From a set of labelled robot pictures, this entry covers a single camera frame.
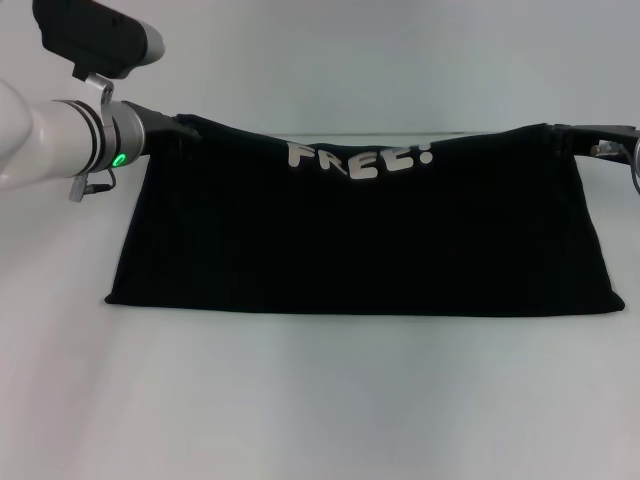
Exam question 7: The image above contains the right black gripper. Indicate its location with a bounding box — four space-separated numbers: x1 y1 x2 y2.
543 121 640 167

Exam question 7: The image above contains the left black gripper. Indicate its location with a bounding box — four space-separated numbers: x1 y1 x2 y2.
121 100 205 152

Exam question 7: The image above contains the black shirt with white print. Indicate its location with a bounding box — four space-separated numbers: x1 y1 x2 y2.
104 113 629 318

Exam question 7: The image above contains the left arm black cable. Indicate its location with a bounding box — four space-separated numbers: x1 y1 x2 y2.
68 167 120 203

